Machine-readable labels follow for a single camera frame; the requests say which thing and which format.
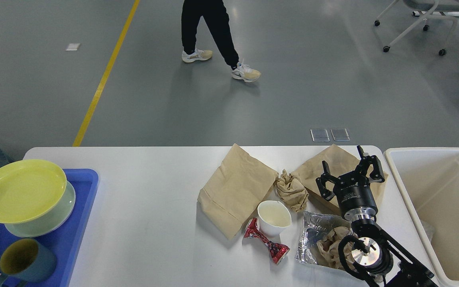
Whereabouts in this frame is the blue plastic tray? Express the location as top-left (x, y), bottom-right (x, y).
top-left (0, 169), bottom-right (99, 287)

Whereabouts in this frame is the large brown paper bag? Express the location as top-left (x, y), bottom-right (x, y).
top-left (197, 143), bottom-right (278, 240)

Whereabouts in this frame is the crumpled brown paper ball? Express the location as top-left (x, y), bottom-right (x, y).
top-left (275, 169), bottom-right (308, 212)

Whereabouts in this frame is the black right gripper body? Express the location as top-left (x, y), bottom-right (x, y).
top-left (333, 175), bottom-right (378, 221)

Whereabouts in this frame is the pale green plate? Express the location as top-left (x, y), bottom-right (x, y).
top-left (5, 181), bottom-right (76, 238)

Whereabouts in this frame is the white paper cup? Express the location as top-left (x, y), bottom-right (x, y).
top-left (257, 200), bottom-right (292, 237)

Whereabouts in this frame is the crushed red can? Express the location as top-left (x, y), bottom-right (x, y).
top-left (243, 217), bottom-right (290, 265)

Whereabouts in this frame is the dark teal mug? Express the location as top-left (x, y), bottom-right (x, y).
top-left (0, 238), bottom-right (57, 287)

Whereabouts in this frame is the crumpled brown paper on foil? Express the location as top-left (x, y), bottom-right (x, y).
top-left (316, 226), bottom-right (355, 270)

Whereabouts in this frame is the white plastic bin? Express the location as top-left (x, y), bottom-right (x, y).
top-left (384, 147), bottom-right (459, 287)

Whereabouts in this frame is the yellow plastic plate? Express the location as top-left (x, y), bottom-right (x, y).
top-left (0, 159), bottom-right (67, 224)

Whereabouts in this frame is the person in black trousers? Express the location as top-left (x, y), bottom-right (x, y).
top-left (181, 0), bottom-right (261, 83)

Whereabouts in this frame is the white office chair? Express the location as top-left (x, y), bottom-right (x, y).
top-left (383, 0), bottom-right (459, 56)

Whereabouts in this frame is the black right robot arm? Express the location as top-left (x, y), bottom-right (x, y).
top-left (316, 146), bottom-right (436, 287)

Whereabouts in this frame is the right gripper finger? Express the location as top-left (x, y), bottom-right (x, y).
top-left (316, 161), bottom-right (339, 201)
top-left (353, 145), bottom-right (385, 184)

